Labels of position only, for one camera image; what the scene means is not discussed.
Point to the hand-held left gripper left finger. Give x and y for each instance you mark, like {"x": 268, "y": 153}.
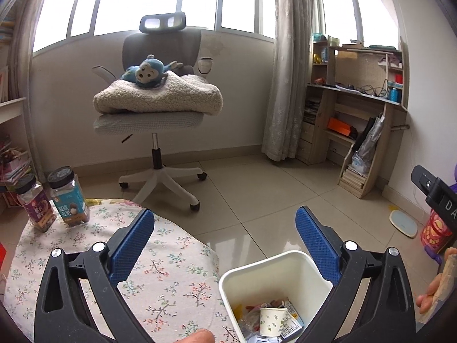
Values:
{"x": 132, "y": 243}

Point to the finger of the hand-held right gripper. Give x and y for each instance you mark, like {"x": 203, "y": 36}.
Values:
{"x": 425, "y": 180}

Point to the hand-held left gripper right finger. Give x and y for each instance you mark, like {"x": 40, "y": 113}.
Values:
{"x": 316, "y": 244}

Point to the blue cardboard box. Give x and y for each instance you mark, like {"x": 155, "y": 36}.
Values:
{"x": 295, "y": 311}

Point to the white trash bin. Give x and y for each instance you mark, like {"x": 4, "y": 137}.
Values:
{"x": 250, "y": 278}

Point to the red snack packet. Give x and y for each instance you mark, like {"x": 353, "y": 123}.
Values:
{"x": 257, "y": 307}

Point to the person's right hand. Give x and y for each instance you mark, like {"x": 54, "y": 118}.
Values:
{"x": 428, "y": 294}

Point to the red printed bag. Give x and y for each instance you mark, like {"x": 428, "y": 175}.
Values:
{"x": 433, "y": 228}

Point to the light blue bathroom scale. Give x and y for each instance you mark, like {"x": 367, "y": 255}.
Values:
{"x": 403, "y": 223}

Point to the floral tablecloth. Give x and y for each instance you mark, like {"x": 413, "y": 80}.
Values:
{"x": 171, "y": 275}

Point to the silver folded umbrella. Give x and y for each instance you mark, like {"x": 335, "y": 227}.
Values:
{"x": 369, "y": 143}

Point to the stack of worn books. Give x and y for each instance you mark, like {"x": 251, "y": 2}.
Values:
{"x": 352, "y": 178}

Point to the teal label snack jar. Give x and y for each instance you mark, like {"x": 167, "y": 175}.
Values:
{"x": 69, "y": 203}

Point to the white printed packet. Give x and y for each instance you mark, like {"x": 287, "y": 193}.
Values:
{"x": 291, "y": 328}

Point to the floral paper cup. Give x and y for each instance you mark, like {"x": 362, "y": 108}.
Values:
{"x": 271, "y": 321}

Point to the blue bottle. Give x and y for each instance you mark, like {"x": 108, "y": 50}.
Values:
{"x": 393, "y": 94}

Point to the maroon label snack jar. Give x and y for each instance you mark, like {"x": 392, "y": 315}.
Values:
{"x": 37, "y": 210}

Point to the orange box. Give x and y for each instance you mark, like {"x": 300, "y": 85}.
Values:
{"x": 339, "y": 127}

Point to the clear plastic wrapper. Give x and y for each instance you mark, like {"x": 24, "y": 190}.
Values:
{"x": 250, "y": 325}

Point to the small red box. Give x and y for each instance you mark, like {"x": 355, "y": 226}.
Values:
{"x": 398, "y": 79}

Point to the person's bare knee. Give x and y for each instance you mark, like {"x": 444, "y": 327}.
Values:
{"x": 200, "y": 336}

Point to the grey office chair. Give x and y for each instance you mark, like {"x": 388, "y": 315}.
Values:
{"x": 142, "y": 121}

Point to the wooden desk shelf unit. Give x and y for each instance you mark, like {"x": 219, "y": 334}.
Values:
{"x": 321, "y": 114}

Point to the stack of magazines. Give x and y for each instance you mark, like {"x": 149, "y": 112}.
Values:
{"x": 12, "y": 160}

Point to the cream fleece blanket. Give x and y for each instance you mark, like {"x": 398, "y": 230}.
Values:
{"x": 160, "y": 96}

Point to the yellow toy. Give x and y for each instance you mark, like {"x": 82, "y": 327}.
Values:
{"x": 317, "y": 58}

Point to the beige patterned curtain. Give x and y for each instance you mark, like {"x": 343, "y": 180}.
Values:
{"x": 285, "y": 78}

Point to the blue monkey plush toy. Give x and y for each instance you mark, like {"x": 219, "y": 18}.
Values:
{"x": 142, "y": 73}

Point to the teal container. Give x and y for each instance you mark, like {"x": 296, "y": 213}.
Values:
{"x": 318, "y": 37}

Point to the white bookshelf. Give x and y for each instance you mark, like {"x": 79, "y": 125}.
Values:
{"x": 10, "y": 109}

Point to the narrow side window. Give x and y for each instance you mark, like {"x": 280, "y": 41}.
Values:
{"x": 357, "y": 10}

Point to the beige plain curtain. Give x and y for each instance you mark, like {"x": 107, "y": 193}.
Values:
{"x": 21, "y": 43}

